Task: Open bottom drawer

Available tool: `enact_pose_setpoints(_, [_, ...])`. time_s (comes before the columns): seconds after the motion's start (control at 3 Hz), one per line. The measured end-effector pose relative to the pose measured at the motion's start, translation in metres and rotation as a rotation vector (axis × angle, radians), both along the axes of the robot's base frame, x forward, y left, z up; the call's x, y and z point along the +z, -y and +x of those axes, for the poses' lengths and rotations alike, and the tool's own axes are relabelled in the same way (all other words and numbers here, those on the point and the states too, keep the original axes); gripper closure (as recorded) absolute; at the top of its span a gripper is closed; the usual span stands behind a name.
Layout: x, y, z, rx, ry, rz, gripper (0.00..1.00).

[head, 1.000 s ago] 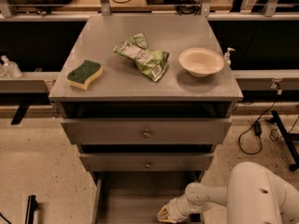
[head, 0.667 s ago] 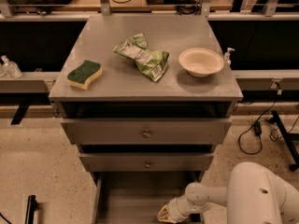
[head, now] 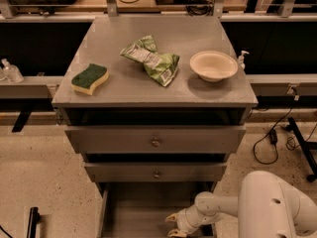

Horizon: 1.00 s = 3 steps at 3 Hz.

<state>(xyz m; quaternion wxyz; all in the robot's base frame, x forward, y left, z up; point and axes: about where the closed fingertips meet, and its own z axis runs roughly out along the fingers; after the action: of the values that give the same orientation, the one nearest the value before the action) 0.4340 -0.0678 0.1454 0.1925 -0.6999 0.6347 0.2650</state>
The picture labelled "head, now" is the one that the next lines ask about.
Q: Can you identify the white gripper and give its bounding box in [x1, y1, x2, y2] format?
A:
[165, 205, 201, 238]

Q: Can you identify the grey bottom drawer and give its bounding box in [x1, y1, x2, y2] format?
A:
[97, 181, 214, 238]

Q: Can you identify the grey drawer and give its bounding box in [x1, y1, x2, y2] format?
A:
[97, 181, 214, 238]
[65, 126, 246, 154]
[84, 163, 226, 182]

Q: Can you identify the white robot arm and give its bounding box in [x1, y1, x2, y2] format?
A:
[165, 171, 317, 238]

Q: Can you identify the grey middle drawer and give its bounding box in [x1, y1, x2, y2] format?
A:
[84, 163, 226, 182]

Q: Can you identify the grey drawer cabinet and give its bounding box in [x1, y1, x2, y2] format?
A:
[51, 14, 259, 196]

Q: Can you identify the grey top drawer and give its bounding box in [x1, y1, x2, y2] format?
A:
[65, 126, 246, 154]

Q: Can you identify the black floor bar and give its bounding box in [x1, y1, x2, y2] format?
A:
[27, 207, 41, 238]

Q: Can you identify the black stand leg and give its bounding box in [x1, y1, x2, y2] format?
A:
[288, 117, 317, 182]

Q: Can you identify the green chip bag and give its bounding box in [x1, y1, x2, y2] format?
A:
[120, 35, 180, 87]

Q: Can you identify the white bowl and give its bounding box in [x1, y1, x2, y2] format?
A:
[189, 51, 238, 82]

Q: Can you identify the green yellow sponge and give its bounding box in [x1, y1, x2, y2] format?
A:
[71, 63, 109, 95]

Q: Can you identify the white pump bottle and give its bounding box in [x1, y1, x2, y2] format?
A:
[238, 51, 250, 69]

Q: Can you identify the clear sanitizer bottle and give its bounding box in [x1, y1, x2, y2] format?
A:
[1, 59, 24, 83]

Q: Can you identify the black power cable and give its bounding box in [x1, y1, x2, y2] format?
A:
[252, 87, 317, 166]

